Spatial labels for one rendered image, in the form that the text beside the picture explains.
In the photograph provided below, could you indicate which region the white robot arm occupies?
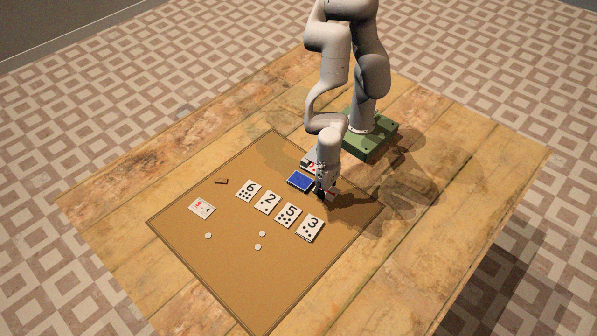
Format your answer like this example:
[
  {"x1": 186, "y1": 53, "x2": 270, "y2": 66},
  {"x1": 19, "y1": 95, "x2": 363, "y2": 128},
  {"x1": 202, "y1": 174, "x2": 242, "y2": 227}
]
[{"x1": 300, "y1": 0, "x2": 391, "y2": 170}]

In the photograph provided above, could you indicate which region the brown square mat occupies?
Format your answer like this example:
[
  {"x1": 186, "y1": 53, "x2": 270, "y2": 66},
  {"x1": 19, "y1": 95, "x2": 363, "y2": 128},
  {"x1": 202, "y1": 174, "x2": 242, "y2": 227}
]
[{"x1": 150, "y1": 131, "x2": 381, "y2": 336}]

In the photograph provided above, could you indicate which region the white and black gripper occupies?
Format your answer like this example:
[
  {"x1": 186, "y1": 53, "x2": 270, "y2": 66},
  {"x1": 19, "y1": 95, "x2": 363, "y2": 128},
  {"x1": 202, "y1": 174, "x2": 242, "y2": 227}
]
[{"x1": 313, "y1": 161, "x2": 341, "y2": 200}]

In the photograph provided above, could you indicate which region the tan flat mat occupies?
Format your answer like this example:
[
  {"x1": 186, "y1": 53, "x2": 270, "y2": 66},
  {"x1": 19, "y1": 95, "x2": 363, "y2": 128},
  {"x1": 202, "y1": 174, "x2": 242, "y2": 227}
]
[{"x1": 145, "y1": 128, "x2": 386, "y2": 336}]

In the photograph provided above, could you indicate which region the blue card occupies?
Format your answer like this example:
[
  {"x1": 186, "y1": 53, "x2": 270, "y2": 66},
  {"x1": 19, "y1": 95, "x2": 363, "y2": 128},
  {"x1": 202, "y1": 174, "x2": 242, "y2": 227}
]
[{"x1": 286, "y1": 170, "x2": 315, "y2": 192}]

